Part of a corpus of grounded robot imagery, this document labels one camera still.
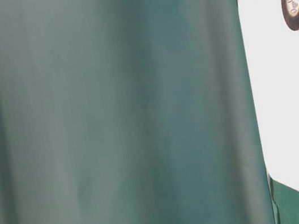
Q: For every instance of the green table cloth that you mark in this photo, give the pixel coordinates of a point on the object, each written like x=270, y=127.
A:
x=130, y=112

